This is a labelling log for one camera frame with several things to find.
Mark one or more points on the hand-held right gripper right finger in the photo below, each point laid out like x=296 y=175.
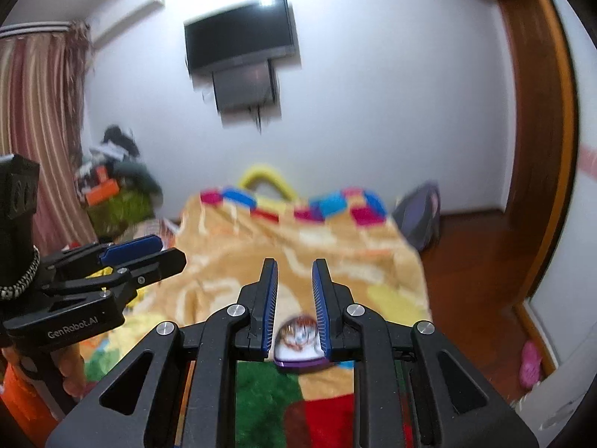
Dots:
x=322 y=308

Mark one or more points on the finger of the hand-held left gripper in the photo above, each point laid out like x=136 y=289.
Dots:
x=130 y=247
x=154 y=266

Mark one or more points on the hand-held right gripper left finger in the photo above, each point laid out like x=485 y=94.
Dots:
x=270 y=308

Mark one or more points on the purple heart-shaped tin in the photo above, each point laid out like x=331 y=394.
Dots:
x=303 y=363

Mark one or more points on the person's left hand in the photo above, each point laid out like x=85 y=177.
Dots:
x=77 y=368

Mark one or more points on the green printed bag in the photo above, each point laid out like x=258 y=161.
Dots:
x=121 y=212

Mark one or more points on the yellow printed cloth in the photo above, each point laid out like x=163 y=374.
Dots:
x=105 y=273

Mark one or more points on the colourful checked blanket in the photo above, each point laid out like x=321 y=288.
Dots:
x=326 y=252

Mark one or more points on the orange box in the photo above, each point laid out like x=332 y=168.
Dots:
x=102 y=192

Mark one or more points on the grey neck pillow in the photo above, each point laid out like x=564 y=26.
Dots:
x=140 y=177

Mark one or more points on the pile of clothes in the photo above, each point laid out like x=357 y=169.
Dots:
x=114 y=144

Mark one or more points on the yellow hoop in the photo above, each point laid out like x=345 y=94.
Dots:
x=261 y=175

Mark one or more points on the grey backpack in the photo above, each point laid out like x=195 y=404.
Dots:
x=419 y=214

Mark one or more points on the striped curtain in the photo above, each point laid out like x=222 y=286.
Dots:
x=42 y=116

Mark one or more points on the pink slipper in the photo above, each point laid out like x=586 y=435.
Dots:
x=530 y=365

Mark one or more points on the white air conditioner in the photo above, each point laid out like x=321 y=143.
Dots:
x=126 y=9

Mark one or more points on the brown wooden door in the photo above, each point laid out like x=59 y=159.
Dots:
x=536 y=126

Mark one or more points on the black wall television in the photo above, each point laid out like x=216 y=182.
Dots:
x=240 y=32

